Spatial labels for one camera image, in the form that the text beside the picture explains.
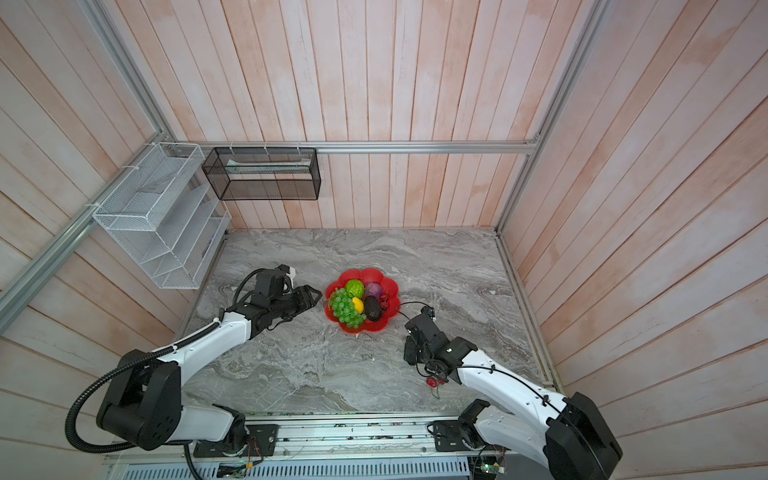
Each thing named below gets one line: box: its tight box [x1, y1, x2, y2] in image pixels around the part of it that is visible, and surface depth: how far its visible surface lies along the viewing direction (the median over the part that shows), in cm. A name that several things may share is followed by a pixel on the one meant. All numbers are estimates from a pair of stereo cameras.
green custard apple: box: [345, 279, 365, 299], surface depth 97 cm
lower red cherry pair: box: [426, 377, 445, 399], surface depth 83 cm
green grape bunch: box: [329, 288, 367, 329], surface depth 92 cm
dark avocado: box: [364, 296, 382, 322], surface depth 95 cm
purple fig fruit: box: [364, 282, 382, 298], surface depth 100 cm
